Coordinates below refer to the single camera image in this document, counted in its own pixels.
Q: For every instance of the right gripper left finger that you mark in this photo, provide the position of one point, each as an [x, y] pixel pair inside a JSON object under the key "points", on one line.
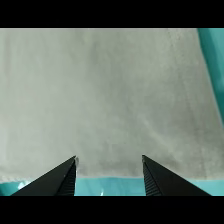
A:
{"points": [[60, 181]]}

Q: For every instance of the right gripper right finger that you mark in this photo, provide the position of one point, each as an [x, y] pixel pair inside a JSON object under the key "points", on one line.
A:
{"points": [[160, 181]]}

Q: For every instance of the pale grey garment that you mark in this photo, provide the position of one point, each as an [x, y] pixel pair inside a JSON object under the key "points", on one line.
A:
{"points": [[106, 100]]}

